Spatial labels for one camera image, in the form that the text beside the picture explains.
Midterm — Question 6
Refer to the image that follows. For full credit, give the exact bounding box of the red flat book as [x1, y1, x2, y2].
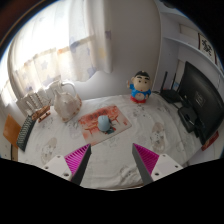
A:
[200, 130, 221, 152]

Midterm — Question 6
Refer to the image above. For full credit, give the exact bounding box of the white wall shelf unit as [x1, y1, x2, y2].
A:
[159, 1, 224, 68]

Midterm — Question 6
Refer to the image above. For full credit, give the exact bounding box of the white printed tablecloth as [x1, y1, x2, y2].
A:
[16, 93, 205, 191]

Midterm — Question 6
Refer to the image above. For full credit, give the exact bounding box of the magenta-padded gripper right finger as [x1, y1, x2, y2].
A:
[131, 143, 184, 186]

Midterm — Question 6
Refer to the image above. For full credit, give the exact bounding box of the black computer monitor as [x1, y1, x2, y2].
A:
[178, 60, 224, 146]

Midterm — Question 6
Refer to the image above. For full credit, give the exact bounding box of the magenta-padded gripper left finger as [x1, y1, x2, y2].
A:
[42, 143, 92, 186]

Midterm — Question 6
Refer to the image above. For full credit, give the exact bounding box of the white ceramic teapot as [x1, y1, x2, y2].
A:
[49, 79, 83, 123]

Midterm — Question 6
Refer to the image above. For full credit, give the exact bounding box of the wooden model sailing ship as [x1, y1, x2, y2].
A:
[16, 88, 53, 124]

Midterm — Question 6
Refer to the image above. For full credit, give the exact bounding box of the black router with antennas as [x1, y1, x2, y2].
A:
[159, 70, 184, 104]

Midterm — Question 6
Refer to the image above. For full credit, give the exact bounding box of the sheer star print curtain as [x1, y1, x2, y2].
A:
[6, 0, 115, 102]

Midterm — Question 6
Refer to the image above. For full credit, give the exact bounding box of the black desktop device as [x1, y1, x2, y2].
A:
[177, 105, 201, 134]

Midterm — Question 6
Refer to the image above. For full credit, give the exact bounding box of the orange cartoon print mouse pad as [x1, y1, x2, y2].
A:
[78, 104, 133, 147]

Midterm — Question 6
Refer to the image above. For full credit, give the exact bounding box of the light blue computer mouse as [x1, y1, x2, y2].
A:
[97, 114, 112, 133]

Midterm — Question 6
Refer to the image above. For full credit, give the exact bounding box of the orange wooden chair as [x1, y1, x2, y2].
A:
[2, 114, 23, 163]

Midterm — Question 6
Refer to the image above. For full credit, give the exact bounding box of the dark keyboard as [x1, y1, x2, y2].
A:
[15, 114, 37, 153]

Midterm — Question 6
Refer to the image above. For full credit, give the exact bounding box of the cartoon boy figurine clock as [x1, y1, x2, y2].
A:
[126, 70, 153, 104]

